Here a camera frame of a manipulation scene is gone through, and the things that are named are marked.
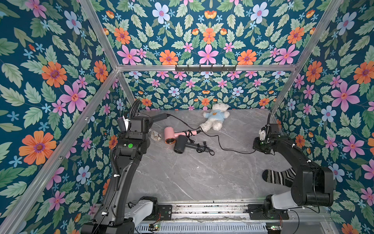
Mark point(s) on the pink hair dryer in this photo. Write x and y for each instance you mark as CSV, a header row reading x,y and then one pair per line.
x,y
170,135

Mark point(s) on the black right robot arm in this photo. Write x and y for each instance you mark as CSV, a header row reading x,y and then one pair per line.
x,y
310,184

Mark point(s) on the aluminium front rail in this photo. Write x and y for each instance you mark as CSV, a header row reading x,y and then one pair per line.
x,y
235,210

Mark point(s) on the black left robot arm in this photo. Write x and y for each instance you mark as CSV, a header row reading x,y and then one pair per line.
x,y
125,157

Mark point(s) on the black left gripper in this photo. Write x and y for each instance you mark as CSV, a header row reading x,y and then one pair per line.
x,y
126,136

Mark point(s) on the black boxy hair dryer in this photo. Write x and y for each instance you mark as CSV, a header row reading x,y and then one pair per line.
x,y
159,117

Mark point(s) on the dark grey round hair dryer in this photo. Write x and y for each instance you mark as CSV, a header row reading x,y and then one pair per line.
x,y
182,142

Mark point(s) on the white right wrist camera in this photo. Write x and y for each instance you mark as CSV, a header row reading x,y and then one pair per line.
x,y
262,134

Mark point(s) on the black hook rail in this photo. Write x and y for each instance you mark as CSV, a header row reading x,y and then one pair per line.
x,y
205,68

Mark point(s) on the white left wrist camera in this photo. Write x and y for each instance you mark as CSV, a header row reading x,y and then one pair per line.
x,y
123,124

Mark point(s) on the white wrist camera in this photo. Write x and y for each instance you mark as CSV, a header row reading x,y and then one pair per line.
x,y
123,124
262,134

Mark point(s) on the striped black white sock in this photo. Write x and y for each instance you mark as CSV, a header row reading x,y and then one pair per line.
x,y
284,178

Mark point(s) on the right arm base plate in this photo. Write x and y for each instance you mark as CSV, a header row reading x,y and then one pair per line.
x,y
260,212

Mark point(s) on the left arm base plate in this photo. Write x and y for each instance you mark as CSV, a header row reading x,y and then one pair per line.
x,y
161,213

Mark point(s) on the white teddy bear blue shirt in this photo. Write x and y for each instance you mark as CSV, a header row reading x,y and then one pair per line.
x,y
215,117

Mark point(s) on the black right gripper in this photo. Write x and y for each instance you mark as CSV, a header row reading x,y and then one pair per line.
x,y
259,145

